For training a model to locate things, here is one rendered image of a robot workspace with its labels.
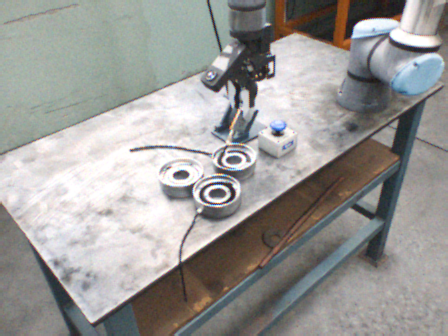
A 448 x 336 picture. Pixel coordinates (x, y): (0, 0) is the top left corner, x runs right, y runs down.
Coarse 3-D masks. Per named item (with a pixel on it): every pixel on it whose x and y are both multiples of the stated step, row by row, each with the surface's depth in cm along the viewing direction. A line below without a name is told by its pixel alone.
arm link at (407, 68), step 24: (408, 0) 100; (432, 0) 96; (408, 24) 101; (432, 24) 99; (384, 48) 109; (408, 48) 102; (432, 48) 101; (384, 72) 109; (408, 72) 102; (432, 72) 104; (408, 96) 108
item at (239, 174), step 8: (232, 144) 108; (240, 144) 107; (216, 152) 106; (248, 152) 107; (216, 160) 105; (224, 160) 104; (232, 160) 107; (240, 160) 106; (216, 168) 102; (224, 168) 100; (248, 168) 101; (232, 176) 101; (240, 176) 101; (248, 176) 103
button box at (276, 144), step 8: (264, 136) 109; (272, 136) 109; (280, 136) 109; (288, 136) 109; (296, 136) 110; (264, 144) 111; (272, 144) 108; (280, 144) 107; (288, 144) 109; (296, 144) 112; (272, 152) 109; (280, 152) 108
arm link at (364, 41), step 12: (360, 24) 116; (372, 24) 115; (384, 24) 114; (396, 24) 113; (360, 36) 115; (372, 36) 113; (384, 36) 112; (360, 48) 116; (372, 48) 112; (360, 60) 117; (360, 72) 120
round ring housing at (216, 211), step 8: (208, 176) 98; (216, 176) 99; (224, 176) 98; (200, 184) 98; (240, 184) 96; (208, 192) 96; (216, 192) 98; (224, 192) 97; (240, 192) 94; (200, 200) 94; (208, 200) 94; (216, 200) 94; (224, 200) 93; (240, 200) 94; (208, 208) 91; (216, 208) 91; (224, 208) 91; (232, 208) 92; (208, 216) 94; (216, 216) 93; (224, 216) 93
